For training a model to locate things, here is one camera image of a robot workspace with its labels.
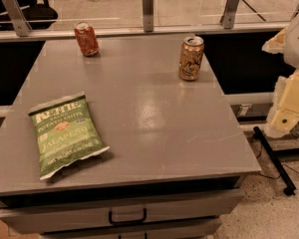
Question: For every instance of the black office chair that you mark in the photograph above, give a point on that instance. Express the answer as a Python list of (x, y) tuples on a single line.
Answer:
[(26, 4)]

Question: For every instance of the black drawer handle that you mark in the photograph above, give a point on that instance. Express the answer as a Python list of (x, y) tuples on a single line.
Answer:
[(127, 219)]

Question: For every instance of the red orange soda can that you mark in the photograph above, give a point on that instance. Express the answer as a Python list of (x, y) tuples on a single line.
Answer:
[(86, 39)]

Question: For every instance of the black floor bar stand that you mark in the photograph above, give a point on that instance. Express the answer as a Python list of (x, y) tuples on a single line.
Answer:
[(290, 187)]

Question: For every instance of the lower grey cabinet drawer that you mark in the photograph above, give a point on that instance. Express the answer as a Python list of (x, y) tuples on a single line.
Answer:
[(177, 229)]

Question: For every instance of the middle metal railing bracket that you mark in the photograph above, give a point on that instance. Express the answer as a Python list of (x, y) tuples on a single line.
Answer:
[(148, 15)]

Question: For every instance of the green jalapeno chips bag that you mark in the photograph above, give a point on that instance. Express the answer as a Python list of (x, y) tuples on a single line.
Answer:
[(65, 133)]

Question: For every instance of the metal railing bracket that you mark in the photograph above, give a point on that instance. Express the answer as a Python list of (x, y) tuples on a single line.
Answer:
[(148, 15), (20, 25), (227, 20)]

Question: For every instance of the gold tan soda can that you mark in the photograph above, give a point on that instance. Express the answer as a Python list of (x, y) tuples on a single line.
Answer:
[(191, 55)]

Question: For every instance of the left metal railing bracket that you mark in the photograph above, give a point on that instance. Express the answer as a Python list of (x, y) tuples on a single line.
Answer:
[(20, 25)]

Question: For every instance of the grey cabinet drawer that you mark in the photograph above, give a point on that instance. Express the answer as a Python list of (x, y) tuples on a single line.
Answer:
[(177, 229), (94, 214)]

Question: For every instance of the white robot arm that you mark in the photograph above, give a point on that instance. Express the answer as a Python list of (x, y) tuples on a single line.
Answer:
[(284, 113)]

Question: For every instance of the right metal railing bracket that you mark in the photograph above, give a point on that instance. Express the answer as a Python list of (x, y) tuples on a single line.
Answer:
[(227, 20)]

